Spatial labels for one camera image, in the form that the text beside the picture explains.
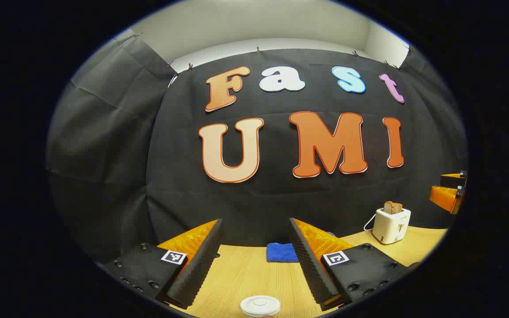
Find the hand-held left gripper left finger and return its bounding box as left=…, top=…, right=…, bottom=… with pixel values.
left=104, top=219, right=225, bottom=310

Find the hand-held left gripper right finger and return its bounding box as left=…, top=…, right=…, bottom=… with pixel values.
left=289, top=218, right=414, bottom=312

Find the white teacup lid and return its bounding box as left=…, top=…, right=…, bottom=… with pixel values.
left=240, top=295, right=281, bottom=318

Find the blue towel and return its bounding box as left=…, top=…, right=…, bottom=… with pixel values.
left=266, top=233, right=337, bottom=263

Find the white toaster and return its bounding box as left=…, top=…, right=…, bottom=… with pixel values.
left=372, top=208, right=412, bottom=245

